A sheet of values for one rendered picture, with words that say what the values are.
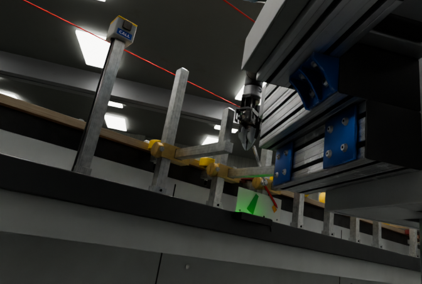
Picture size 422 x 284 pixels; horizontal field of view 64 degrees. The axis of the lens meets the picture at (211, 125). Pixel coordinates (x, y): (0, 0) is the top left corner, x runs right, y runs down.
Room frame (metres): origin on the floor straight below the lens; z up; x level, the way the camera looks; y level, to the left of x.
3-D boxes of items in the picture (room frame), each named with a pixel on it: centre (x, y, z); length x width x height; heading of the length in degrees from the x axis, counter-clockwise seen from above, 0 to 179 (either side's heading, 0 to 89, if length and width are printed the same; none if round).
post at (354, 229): (1.89, -0.87, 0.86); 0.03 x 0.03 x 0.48; 36
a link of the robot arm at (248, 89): (1.24, -0.14, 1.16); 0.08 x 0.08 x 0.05
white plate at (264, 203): (1.41, -0.25, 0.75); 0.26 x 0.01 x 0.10; 126
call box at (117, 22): (0.99, 0.35, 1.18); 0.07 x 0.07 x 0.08; 36
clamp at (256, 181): (1.46, -0.28, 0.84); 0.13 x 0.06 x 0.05; 126
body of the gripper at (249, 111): (1.24, -0.14, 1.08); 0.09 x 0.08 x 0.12; 146
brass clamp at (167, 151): (1.16, 0.12, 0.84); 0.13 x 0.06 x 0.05; 126
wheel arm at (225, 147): (1.12, 0.07, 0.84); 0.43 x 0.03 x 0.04; 36
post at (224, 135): (1.30, -0.06, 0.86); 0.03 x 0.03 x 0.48; 36
